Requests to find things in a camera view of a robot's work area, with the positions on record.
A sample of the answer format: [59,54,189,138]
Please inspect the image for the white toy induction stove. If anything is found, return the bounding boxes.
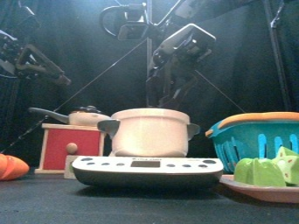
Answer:
[71,155,226,189]

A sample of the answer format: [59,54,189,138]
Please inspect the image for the small saucepan with lid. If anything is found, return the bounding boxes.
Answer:
[27,105,113,128]

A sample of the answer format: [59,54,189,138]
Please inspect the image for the teal basket orange rim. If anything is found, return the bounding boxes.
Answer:
[205,111,299,174]

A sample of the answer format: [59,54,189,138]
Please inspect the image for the red wooden drawer box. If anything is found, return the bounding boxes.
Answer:
[34,122,109,175]

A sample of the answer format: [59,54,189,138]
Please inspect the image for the green toy pepper half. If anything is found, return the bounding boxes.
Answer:
[233,157,288,188]

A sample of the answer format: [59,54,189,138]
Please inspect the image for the small beige wooden block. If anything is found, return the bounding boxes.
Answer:
[63,154,81,179]

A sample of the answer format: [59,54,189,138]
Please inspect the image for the orange toy carrot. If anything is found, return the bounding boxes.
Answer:
[0,153,31,182]

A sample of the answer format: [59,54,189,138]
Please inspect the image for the green toy star fruit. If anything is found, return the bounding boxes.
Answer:
[273,146,299,186]

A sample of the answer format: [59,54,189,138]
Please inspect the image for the pink plate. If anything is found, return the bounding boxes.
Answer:
[220,173,299,204]

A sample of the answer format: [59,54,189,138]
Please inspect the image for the vertical metal frame pole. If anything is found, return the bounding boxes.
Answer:
[145,0,155,108]

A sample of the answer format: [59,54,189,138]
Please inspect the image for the white pot grey handles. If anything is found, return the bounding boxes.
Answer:
[98,108,202,158]

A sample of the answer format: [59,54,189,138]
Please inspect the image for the black frame-mounted camera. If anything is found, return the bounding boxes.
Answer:
[98,3,154,42]

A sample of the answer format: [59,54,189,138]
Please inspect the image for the slanted metal frame pole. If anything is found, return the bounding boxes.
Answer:
[264,0,293,112]

